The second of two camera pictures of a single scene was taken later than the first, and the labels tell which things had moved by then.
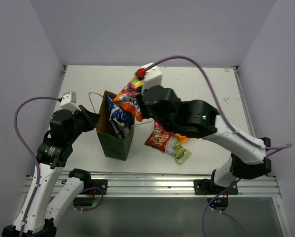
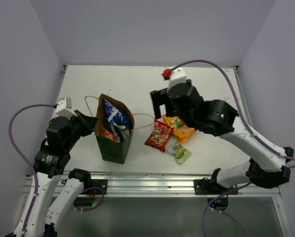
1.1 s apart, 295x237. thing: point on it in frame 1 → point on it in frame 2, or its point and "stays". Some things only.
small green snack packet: x=181 y=155 stays
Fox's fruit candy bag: x=129 y=95 → x=110 y=136
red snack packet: x=159 y=138 stays
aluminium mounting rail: x=182 y=183 stays
